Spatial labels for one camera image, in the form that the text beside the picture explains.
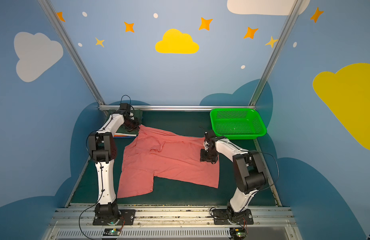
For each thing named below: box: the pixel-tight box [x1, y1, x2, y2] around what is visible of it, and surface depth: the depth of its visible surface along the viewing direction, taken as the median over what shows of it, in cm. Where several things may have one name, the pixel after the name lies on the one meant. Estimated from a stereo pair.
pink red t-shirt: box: [117, 125, 220, 198], surface depth 95 cm
